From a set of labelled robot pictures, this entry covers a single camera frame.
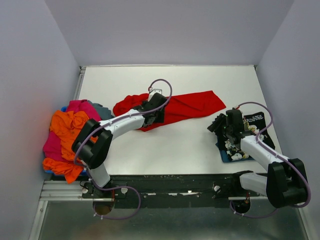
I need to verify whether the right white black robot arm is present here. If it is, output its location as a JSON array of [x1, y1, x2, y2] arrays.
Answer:
[[207, 108, 311, 209]]

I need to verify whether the red t shirt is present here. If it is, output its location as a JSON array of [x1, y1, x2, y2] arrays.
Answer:
[[112, 90, 226, 132]]

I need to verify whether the orange t shirt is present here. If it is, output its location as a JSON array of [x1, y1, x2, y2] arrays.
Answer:
[[41, 110, 101, 185]]

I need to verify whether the grey blue t shirt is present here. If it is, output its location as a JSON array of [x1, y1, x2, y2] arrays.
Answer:
[[88, 100, 114, 121]]

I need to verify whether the black floral folded t shirt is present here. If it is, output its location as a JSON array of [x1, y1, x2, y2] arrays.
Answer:
[[216, 111, 276, 161]]

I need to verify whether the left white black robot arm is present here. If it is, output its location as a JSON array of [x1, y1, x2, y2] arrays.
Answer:
[[71, 92, 169, 198]]

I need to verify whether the pink t shirt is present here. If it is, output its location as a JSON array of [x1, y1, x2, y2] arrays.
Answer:
[[43, 100, 101, 163]]

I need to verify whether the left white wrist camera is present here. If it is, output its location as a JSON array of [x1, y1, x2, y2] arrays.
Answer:
[[148, 87, 163, 101]]

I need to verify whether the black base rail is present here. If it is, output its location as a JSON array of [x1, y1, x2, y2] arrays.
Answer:
[[81, 174, 258, 209]]

